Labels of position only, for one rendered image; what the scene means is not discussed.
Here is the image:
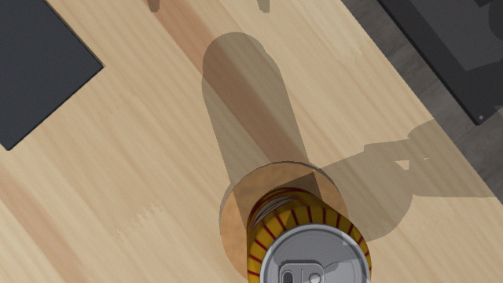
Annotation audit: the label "dark grey square slate coaster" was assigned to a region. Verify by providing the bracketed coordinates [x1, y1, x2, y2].
[0, 0, 104, 151]

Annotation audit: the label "yellow striped drink can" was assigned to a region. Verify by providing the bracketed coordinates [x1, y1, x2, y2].
[247, 186, 372, 283]

